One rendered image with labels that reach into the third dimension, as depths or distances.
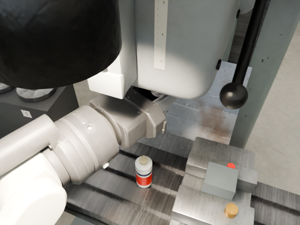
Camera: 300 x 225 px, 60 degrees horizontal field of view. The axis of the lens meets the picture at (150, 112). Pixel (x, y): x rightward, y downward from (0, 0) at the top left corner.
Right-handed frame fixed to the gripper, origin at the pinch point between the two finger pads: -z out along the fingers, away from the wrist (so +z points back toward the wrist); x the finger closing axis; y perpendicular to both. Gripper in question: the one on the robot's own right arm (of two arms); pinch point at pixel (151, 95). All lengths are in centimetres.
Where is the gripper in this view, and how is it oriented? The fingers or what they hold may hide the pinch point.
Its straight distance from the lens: 43.5
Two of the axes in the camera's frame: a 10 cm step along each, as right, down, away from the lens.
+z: -6.9, 5.1, -5.1
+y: -0.1, 7.0, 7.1
